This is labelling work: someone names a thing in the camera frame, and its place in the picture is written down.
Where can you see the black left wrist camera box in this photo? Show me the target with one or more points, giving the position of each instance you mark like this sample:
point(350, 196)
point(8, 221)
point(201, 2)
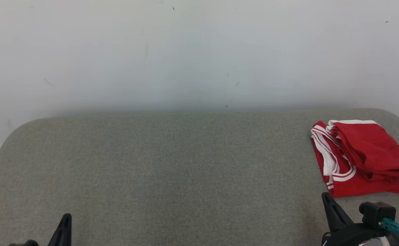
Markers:
point(23, 243)

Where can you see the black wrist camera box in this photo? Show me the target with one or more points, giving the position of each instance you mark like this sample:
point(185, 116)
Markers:
point(23, 243)
point(375, 213)

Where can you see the teal right camera connector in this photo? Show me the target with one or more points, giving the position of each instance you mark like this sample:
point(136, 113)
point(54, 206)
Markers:
point(392, 226)

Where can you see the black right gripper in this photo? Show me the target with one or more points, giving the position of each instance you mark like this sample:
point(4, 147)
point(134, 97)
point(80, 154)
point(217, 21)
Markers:
point(349, 237)

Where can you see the red shirt with white sleeves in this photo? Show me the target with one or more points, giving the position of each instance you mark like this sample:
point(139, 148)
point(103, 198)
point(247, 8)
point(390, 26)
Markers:
point(343, 184)

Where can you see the red shorts with Bulls print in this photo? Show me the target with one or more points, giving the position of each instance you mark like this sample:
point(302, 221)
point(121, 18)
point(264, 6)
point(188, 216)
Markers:
point(373, 147)

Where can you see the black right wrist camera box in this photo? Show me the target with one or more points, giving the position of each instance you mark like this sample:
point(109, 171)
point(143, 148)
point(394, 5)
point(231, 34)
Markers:
point(375, 213)

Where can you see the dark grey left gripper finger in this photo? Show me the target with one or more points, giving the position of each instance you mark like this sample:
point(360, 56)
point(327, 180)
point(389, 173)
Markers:
point(62, 232)

